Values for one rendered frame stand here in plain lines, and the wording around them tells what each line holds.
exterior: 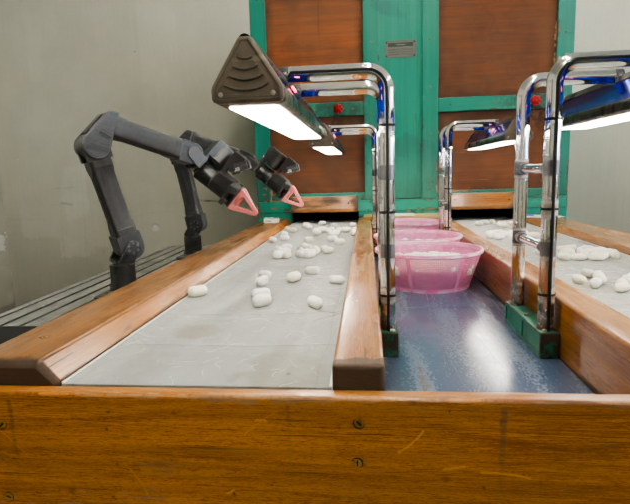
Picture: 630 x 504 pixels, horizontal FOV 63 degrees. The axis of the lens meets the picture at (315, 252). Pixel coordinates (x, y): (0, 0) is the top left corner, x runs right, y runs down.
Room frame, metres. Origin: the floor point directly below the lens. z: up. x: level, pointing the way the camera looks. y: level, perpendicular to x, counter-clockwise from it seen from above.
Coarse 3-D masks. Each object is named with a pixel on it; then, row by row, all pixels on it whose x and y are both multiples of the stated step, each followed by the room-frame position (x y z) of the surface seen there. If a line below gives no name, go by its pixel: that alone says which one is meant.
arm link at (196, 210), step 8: (176, 168) 1.88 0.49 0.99; (184, 168) 1.88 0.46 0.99; (184, 176) 1.88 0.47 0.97; (192, 176) 1.90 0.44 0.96; (184, 184) 1.88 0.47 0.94; (192, 184) 1.89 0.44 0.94; (184, 192) 1.88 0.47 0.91; (192, 192) 1.88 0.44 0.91; (184, 200) 1.89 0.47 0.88; (192, 200) 1.88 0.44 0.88; (192, 208) 1.88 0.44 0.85; (200, 208) 1.90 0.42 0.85; (192, 216) 1.88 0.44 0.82; (200, 216) 1.87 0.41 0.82; (200, 224) 1.87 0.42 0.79
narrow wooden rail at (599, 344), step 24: (480, 240) 1.42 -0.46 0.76; (480, 264) 1.29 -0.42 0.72; (504, 264) 1.06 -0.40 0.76; (528, 264) 1.04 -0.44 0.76; (504, 288) 1.06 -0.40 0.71; (528, 288) 0.90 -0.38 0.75; (576, 288) 0.82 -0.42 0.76; (576, 312) 0.69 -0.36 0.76; (600, 312) 0.67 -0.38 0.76; (576, 336) 0.68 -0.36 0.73; (600, 336) 0.61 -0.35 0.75; (624, 336) 0.57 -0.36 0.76; (576, 360) 0.68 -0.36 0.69; (600, 360) 0.61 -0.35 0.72; (624, 360) 0.55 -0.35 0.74; (600, 384) 0.61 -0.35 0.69; (624, 384) 0.55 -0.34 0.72
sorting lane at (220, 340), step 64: (256, 256) 1.40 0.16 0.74; (320, 256) 1.37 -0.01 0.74; (192, 320) 0.78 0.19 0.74; (256, 320) 0.77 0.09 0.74; (320, 320) 0.76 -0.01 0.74; (64, 384) 0.54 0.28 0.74; (128, 384) 0.53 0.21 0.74; (192, 384) 0.53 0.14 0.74; (256, 384) 0.52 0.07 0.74; (320, 384) 0.52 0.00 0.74
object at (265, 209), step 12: (264, 204) 2.35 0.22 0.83; (276, 204) 2.35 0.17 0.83; (288, 204) 2.34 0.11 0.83; (360, 204) 2.31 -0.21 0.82; (396, 204) 2.29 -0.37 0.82; (408, 204) 2.29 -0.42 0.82; (420, 204) 2.28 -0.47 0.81; (432, 204) 2.28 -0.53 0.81; (528, 204) 2.23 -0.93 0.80; (540, 204) 2.23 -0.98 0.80; (564, 204) 2.22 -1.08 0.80; (264, 216) 2.35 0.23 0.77; (276, 216) 2.35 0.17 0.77; (288, 216) 2.34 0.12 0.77; (300, 216) 2.49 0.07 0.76; (312, 216) 2.48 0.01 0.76; (324, 216) 2.48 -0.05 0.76; (336, 216) 2.47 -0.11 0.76; (348, 216) 2.47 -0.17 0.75; (360, 216) 2.31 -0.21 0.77; (456, 216) 2.41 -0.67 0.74; (468, 216) 2.41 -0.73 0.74; (480, 216) 2.40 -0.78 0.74; (492, 216) 2.40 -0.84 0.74; (504, 216) 2.39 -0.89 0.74; (564, 216) 2.22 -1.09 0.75; (372, 228) 2.30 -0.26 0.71
